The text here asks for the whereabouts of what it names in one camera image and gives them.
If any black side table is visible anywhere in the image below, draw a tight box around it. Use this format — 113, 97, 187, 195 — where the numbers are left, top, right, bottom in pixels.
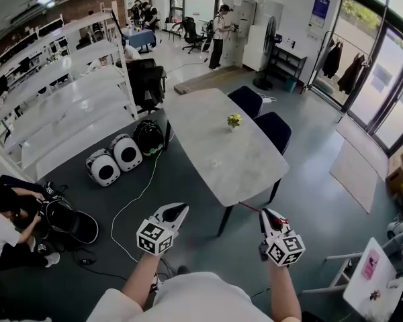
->
271, 44, 308, 83

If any black standing fan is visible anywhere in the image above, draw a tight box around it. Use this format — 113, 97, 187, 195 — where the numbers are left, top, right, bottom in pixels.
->
253, 15, 278, 91

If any white round-window backpack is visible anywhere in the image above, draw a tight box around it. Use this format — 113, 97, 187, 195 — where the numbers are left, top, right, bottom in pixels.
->
109, 133, 144, 173
86, 148, 121, 187

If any white floor cable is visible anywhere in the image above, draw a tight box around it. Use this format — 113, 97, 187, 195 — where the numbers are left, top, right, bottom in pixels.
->
110, 148, 164, 264

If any wooden floor platform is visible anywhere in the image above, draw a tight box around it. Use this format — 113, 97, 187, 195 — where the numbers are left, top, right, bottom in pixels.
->
173, 66, 253, 95

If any red star wand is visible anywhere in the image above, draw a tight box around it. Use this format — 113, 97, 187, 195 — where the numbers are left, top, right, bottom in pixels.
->
237, 201, 289, 227

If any dark hanging coat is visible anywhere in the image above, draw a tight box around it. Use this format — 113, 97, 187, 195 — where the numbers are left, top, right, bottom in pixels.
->
337, 52, 367, 95
322, 40, 343, 79

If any cardboard box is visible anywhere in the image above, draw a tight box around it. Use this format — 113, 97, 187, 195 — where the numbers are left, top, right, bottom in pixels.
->
385, 144, 403, 197

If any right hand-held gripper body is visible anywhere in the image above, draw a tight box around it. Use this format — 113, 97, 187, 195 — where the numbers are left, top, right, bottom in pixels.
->
259, 229, 306, 267

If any blue wall poster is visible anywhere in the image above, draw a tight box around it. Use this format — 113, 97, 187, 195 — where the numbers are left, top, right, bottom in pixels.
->
308, 0, 331, 30

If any white refrigerator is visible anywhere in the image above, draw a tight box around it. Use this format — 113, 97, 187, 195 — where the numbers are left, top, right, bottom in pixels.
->
221, 0, 285, 72

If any white stool frame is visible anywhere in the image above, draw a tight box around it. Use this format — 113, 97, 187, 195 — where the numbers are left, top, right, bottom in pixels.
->
300, 252, 367, 294

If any person's white shirt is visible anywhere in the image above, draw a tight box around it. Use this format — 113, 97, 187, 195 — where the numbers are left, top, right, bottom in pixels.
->
87, 272, 303, 322

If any pink packet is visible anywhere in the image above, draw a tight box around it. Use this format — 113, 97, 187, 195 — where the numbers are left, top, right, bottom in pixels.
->
361, 249, 380, 280

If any person's right forearm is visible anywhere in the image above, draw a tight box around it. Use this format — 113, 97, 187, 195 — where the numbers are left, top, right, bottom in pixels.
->
267, 263, 303, 322

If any black clothes rack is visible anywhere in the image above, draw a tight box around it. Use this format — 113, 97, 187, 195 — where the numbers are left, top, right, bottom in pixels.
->
300, 30, 370, 95

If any black backpack with green trim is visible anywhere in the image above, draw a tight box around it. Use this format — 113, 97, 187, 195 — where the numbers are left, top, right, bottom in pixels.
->
133, 119, 165, 156

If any beige rug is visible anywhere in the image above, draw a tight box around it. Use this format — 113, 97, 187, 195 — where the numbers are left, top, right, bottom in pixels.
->
328, 115, 389, 214

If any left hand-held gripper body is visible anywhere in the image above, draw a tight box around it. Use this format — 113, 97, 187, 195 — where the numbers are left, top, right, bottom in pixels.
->
136, 214, 181, 256

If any black bag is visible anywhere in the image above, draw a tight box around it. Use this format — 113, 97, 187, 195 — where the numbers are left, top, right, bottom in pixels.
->
36, 195, 99, 246

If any dark blue chair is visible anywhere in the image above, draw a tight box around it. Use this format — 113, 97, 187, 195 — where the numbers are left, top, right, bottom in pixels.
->
253, 111, 292, 156
227, 85, 263, 119

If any yellow flower potted plant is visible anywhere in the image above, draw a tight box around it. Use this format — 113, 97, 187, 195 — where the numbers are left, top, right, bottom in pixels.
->
226, 113, 243, 132

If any blue cloth table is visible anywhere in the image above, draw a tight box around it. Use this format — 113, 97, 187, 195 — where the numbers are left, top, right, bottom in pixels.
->
122, 27, 156, 52

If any white shelving rack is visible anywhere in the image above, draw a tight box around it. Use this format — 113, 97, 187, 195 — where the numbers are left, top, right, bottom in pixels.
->
0, 11, 138, 180

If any grey marble table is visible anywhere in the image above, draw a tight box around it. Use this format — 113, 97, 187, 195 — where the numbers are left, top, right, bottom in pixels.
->
164, 87, 289, 237

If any black office chair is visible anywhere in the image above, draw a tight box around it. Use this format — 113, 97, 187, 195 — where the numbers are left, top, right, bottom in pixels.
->
182, 16, 208, 54
126, 58, 165, 113

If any person's left forearm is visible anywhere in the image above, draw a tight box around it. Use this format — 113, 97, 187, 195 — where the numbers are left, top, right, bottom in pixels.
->
116, 252, 162, 310

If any small white table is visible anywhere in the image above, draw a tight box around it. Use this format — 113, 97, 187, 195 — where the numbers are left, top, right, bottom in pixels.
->
342, 237, 403, 321

